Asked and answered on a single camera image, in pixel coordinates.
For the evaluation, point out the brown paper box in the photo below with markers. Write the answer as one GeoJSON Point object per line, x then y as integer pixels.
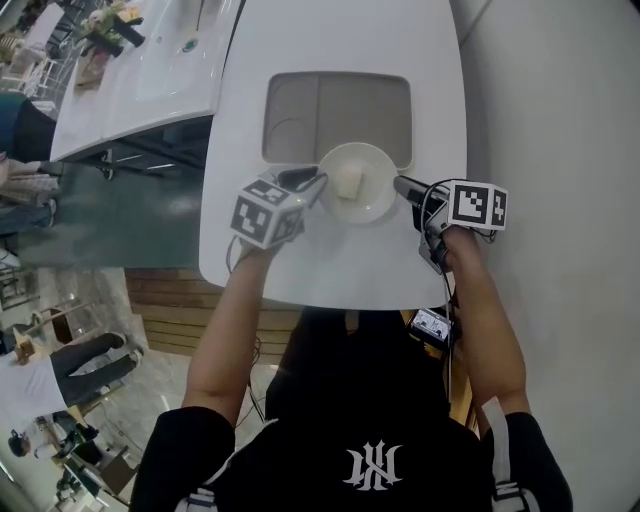
{"type": "Point", "coordinates": [90, 72]}

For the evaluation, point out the flower bouquet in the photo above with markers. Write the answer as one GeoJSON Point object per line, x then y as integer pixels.
{"type": "Point", "coordinates": [102, 20]}

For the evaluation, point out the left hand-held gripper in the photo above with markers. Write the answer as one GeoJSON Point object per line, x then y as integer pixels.
{"type": "Point", "coordinates": [260, 215]}

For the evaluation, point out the small white round dish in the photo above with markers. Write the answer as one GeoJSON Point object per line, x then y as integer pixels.
{"type": "Point", "coordinates": [375, 197]}

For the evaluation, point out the person's leg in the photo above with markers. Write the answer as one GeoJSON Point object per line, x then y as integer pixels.
{"type": "Point", "coordinates": [320, 350]}
{"type": "Point", "coordinates": [395, 370]}

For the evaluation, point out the white rectangular table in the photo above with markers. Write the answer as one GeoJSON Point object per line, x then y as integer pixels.
{"type": "Point", "coordinates": [150, 90]}

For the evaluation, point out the grey two-compartment tray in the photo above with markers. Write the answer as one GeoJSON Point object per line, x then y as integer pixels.
{"type": "Point", "coordinates": [360, 110]}

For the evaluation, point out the wooden stand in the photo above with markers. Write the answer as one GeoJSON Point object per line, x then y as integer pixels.
{"type": "Point", "coordinates": [30, 335]}

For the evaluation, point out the person's black printed shirt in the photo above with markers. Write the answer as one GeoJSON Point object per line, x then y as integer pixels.
{"type": "Point", "coordinates": [370, 450]}

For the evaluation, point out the green round item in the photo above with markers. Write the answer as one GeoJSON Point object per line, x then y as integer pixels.
{"type": "Point", "coordinates": [189, 45]}

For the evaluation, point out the white chair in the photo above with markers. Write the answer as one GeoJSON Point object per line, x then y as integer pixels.
{"type": "Point", "coordinates": [32, 70]}

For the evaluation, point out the person's right forearm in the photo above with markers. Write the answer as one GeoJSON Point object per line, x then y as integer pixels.
{"type": "Point", "coordinates": [485, 325]}

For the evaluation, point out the black cylinder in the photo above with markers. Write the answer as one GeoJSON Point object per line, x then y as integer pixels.
{"type": "Point", "coordinates": [131, 36]}

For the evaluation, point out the person's left forearm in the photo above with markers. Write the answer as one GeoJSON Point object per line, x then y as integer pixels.
{"type": "Point", "coordinates": [225, 340]}

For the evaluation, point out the wooden slatted platform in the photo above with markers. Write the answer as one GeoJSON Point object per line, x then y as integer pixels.
{"type": "Point", "coordinates": [165, 310]}

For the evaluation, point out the pale food piece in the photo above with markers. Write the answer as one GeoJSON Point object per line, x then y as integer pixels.
{"type": "Point", "coordinates": [349, 184]}

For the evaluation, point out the small black screen device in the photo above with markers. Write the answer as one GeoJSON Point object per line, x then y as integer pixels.
{"type": "Point", "coordinates": [430, 326]}

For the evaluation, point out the person's right leg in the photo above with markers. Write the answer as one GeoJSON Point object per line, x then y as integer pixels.
{"type": "Point", "coordinates": [395, 370]}

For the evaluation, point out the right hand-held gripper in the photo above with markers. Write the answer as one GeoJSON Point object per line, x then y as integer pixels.
{"type": "Point", "coordinates": [477, 205]}

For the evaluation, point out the person's left leg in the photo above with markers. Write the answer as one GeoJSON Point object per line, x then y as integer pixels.
{"type": "Point", "coordinates": [320, 350]}

